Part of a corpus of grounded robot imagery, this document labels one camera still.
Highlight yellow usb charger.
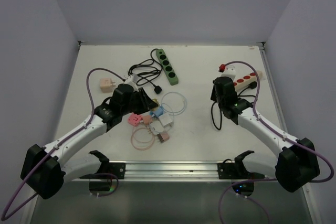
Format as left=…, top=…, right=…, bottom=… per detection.
left=152, top=99, right=160, bottom=107

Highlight black power strip cord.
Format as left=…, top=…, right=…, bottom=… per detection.
left=127, top=48, right=164, bottom=95

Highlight pink plug adapter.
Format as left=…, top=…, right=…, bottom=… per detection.
left=128, top=113, right=142, bottom=127

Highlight white cube usb charger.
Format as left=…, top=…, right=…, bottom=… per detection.
left=150, top=125, right=164, bottom=135

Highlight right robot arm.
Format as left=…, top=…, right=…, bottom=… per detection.
left=211, top=77, right=320, bottom=193

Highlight white plug adapter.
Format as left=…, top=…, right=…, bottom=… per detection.
left=158, top=113, right=174, bottom=128

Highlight black cord of cream strip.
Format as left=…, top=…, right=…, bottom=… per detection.
left=210, top=82, right=258, bottom=131

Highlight beige cube socket adapter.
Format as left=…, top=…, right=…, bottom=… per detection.
left=99, top=78, right=116, bottom=93

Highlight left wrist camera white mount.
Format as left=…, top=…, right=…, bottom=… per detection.
left=124, top=74, right=139, bottom=90

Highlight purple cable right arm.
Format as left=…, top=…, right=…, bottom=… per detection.
left=216, top=60, right=333, bottom=224

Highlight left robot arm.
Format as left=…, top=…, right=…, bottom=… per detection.
left=20, top=84, right=158, bottom=199

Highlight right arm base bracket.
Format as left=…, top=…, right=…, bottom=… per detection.
left=217, top=150, right=265, bottom=180

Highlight light blue thin cable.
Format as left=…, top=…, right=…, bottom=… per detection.
left=160, top=91, right=188, bottom=130

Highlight green power strip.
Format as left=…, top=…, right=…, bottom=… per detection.
left=155, top=49, right=179, bottom=86

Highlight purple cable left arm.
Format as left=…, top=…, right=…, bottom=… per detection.
left=0, top=67, right=127, bottom=220

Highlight salmon usb charger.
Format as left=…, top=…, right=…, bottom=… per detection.
left=142, top=115, right=153, bottom=125

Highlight beige dual usb charger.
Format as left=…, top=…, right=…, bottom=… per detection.
left=157, top=132, right=170, bottom=143

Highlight pink usb cable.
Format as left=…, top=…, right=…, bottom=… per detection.
left=130, top=126, right=155, bottom=151

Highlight light blue usb charger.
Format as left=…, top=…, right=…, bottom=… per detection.
left=153, top=106, right=164, bottom=118

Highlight cream power strip red sockets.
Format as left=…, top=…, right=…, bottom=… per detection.
left=234, top=70, right=263, bottom=91

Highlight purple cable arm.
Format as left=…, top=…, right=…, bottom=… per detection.
left=0, top=67, right=127, bottom=220
left=216, top=60, right=333, bottom=224

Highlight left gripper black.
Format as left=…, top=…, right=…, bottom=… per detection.
left=121, top=87, right=158, bottom=115

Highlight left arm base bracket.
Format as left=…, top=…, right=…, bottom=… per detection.
left=89, top=150, right=126, bottom=179

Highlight aluminium front rail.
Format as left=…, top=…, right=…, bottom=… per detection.
left=34, top=159, right=310, bottom=183

